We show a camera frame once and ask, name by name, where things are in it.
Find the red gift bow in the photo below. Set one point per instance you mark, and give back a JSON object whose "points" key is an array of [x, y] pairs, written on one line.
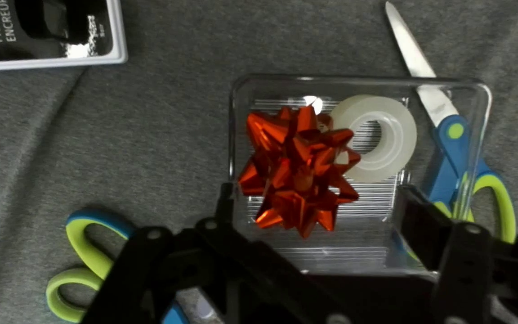
{"points": [[298, 168]]}

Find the black and white box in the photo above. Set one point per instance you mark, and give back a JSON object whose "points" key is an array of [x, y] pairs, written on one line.
{"points": [[62, 33]]}

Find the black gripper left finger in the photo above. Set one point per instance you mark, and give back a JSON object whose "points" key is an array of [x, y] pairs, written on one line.
{"points": [[156, 265]]}

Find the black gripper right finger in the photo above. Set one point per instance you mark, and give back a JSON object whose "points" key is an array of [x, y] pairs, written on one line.
{"points": [[474, 267]]}

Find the clear tape roll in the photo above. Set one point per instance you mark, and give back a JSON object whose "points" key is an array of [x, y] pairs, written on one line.
{"points": [[386, 135]]}

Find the green blue scissors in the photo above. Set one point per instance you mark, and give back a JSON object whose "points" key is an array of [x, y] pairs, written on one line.
{"points": [[96, 261], [454, 141]]}

